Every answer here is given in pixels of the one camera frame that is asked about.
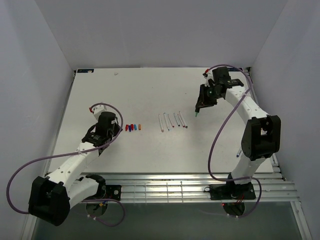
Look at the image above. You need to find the green black highlighter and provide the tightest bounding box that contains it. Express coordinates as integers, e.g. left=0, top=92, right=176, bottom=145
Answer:
left=195, top=106, right=200, bottom=117

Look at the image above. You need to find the green capped white pen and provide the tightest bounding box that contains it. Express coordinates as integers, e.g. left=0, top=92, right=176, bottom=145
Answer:
left=179, top=111, right=188, bottom=129

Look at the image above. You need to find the dark blue capped pen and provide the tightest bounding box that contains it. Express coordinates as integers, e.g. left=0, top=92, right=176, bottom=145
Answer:
left=173, top=113, right=181, bottom=127

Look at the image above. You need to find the red capped white pen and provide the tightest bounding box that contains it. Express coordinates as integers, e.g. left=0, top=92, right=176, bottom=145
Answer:
left=167, top=114, right=175, bottom=128

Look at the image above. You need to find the blue capped white pen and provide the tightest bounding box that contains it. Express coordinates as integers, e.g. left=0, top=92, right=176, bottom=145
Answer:
left=163, top=112, right=170, bottom=131

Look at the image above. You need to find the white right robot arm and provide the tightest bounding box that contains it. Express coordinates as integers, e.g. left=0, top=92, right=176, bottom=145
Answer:
left=195, top=64, right=281, bottom=199

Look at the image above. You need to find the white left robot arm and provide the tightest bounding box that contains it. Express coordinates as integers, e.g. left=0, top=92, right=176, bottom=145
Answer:
left=28, top=110, right=120, bottom=226

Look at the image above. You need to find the right blue corner label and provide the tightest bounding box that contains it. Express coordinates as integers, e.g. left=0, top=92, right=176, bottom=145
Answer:
left=228, top=67, right=243, bottom=72

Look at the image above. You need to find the blue corner label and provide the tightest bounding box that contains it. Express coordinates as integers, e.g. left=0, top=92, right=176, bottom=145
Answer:
left=76, top=68, right=94, bottom=74
left=228, top=67, right=243, bottom=72

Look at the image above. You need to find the left blue corner label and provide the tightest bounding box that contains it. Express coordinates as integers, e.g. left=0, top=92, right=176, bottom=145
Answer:
left=76, top=68, right=94, bottom=74

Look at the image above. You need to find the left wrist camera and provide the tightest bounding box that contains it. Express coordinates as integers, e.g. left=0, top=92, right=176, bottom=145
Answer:
left=89, top=104, right=107, bottom=121

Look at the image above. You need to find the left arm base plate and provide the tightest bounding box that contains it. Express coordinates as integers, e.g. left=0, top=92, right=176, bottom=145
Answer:
left=102, top=184, right=122, bottom=201

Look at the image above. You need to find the aluminium front rail frame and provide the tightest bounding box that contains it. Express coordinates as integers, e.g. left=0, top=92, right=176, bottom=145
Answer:
left=29, top=172, right=301, bottom=205

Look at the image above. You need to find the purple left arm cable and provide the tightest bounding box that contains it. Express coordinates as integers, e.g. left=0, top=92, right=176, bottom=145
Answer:
left=5, top=102, right=126, bottom=227

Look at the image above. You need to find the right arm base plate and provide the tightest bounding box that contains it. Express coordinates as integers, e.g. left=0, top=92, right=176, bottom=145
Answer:
left=203, top=182, right=256, bottom=200

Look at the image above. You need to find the aluminium right side rail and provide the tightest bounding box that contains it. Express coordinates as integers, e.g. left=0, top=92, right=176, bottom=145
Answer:
left=244, top=66, right=313, bottom=240

